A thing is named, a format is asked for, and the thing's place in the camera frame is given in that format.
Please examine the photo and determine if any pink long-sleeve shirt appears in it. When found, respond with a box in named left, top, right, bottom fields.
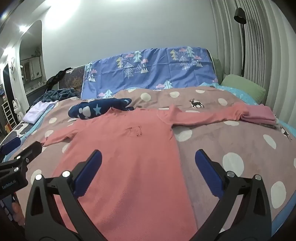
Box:
left=42, top=102, right=249, bottom=241

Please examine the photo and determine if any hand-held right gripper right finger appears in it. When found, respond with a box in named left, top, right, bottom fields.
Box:
left=187, top=149, right=272, bottom=241

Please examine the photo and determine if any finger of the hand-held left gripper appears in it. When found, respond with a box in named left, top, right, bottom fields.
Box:
left=0, top=141, right=43, bottom=176

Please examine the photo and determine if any white folded cloth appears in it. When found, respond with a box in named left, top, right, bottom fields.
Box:
left=23, top=101, right=59, bottom=124

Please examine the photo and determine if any black floor lamp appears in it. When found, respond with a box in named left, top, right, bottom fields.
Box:
left=233, top=7, right=247, bottom=77

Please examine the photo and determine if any white ladder rack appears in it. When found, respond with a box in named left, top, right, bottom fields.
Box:
left=1, top=101, right=14, bottom=127

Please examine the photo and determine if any white lucky cat figurine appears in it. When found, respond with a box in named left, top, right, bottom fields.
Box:
left=13, top=98, right=23, bottom=120

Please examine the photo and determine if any brown polka dot blanket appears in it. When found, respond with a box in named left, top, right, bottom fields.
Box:
left=14, top=86, right=296, bottom=223

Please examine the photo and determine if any navy star-printed garment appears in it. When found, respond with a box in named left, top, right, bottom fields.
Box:
left=68, top=98, right=135, bottom=120

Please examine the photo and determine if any person's left hand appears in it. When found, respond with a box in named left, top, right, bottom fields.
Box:
left=10, top=197, right=25, bottom=224

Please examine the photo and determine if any white pleated curtain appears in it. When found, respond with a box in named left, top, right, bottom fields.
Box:
left=210, top=0, right=296, bottom=112

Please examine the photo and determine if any green pillow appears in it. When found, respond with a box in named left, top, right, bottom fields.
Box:
left=220, top=74, right=266, bottom=103

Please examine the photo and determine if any white bear figurine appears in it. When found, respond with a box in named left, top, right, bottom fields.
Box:
left=7, top=57, right=16, bottom=80

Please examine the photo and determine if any dark teal fuzzy blanket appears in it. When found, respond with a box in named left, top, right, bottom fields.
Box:
left=33, top=88, right=78, bottom=105

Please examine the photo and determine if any blue white printed bedsheet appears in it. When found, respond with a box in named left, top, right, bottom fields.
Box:
left=0, top=116, right=47, bottom=160

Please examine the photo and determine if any black hanging garment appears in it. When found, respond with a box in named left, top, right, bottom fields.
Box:
left=46, top=67, right=74, bottom=92

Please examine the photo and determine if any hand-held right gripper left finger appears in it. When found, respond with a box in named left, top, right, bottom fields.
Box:
left=24, top=149, right=109, bottom=241

